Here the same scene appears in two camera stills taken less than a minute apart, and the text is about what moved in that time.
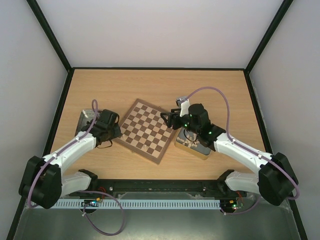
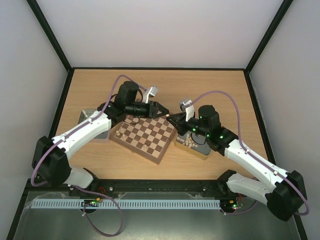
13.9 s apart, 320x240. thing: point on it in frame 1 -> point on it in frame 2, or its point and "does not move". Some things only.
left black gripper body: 115,134 -> 147,113
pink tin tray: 85,115 does not move
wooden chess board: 146,132 does not move
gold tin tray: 188,141 does not move
